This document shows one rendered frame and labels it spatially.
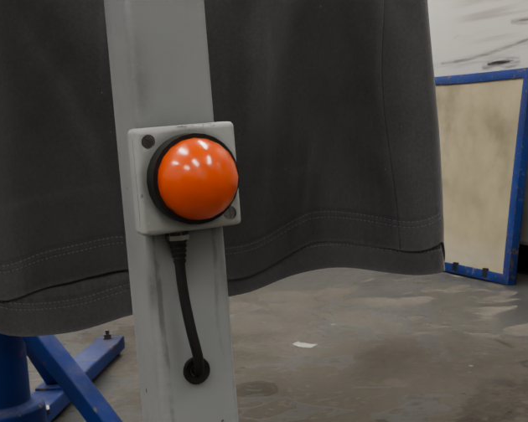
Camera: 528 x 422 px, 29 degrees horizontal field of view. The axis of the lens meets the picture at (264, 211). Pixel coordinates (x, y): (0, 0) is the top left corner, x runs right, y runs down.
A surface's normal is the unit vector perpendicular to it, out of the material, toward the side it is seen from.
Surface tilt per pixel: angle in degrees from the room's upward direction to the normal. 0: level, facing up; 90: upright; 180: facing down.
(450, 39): 90
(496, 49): 90
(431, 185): 90
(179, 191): 99
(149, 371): 90
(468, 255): 77
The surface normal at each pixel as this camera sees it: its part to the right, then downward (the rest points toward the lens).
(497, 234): -0.92, -0.09
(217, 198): 0.52, 0.52
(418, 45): 0.34, 0.04
